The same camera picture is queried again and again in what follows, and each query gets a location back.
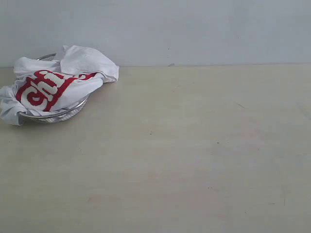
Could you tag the white t-shirt red lettering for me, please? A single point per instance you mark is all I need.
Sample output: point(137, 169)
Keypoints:
point(72, 60)

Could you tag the metal mesh strainer bowl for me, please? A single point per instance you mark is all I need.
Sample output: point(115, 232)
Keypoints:
point(60, 115)

